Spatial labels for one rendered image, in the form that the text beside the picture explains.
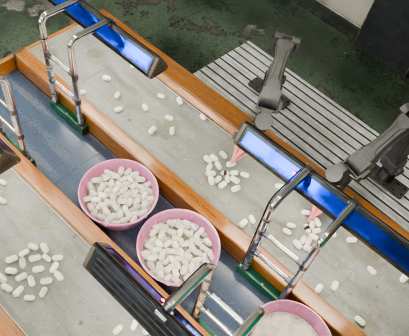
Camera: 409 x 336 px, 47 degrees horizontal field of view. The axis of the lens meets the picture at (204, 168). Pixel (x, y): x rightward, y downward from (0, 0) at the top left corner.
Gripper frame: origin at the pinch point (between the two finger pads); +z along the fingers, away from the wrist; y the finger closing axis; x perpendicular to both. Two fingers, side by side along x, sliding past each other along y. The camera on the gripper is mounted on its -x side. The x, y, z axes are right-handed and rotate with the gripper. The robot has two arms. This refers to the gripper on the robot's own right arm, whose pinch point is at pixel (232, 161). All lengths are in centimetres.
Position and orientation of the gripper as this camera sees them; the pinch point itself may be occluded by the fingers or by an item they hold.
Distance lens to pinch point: 166.5
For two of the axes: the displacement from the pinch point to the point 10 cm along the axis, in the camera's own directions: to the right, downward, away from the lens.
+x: 3.4, 0.9, 9.4
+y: 7.4, 6.0, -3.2
